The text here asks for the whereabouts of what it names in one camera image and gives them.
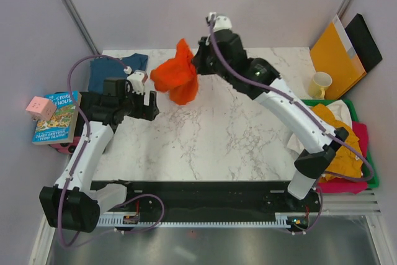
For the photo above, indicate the magenta t-shirt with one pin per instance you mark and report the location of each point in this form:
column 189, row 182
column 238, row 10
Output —
column 334, row 185

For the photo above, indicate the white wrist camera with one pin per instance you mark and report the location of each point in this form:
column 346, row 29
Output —
column 137, row 81
column 220, row 21

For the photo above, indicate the blue treehouse book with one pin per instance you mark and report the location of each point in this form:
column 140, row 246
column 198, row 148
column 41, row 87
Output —
column 61, row 126

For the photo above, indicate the yellow mug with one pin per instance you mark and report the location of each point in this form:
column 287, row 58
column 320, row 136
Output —
column 319, row 84

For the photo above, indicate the white slotted cable duct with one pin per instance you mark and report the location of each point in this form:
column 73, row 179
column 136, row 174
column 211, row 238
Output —
column 128, row 220

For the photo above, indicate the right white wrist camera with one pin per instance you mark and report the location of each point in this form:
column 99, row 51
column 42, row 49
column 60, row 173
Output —
column 220, row 21

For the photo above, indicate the mustard yellow t-shirt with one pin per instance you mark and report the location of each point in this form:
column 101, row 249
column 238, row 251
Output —
column 346, row 162

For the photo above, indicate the black pink roller organizer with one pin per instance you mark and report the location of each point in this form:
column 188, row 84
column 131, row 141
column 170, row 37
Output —
column 65, row 148

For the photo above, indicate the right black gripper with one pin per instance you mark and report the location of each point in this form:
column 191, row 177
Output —
column 198, row 61

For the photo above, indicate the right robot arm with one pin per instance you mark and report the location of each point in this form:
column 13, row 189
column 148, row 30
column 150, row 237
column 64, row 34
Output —
column 261, row 82

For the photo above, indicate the orange folder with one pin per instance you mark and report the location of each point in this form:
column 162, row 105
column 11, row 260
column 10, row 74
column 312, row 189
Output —
column 334, row 54

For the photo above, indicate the folded blue t-shirt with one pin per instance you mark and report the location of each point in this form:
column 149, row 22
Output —
column 103, row 68

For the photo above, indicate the black flat box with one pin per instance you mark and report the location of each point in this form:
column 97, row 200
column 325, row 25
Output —
column 363, row 43

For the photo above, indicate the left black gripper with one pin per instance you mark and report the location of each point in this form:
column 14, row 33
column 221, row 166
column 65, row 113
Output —
column 145, row 112

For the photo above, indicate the pink cube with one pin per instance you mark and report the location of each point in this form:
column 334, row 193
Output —
column 41, row 108

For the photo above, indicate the white t-shirt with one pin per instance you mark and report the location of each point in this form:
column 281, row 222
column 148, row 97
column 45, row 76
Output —
column 341, row 113

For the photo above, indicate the orange t-shirt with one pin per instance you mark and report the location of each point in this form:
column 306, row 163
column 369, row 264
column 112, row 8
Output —
column 177, row 76

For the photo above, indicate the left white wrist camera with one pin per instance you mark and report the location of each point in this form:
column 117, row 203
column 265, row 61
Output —
column 137, row 81

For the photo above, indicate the green plastic tray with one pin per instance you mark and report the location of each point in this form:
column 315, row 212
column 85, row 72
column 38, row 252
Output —
column 374, row 181

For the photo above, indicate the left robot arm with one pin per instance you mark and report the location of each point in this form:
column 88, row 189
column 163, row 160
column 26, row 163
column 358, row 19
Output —
column 71, row 203

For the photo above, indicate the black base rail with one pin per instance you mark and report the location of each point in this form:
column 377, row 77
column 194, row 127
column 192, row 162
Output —
column 227, row 201

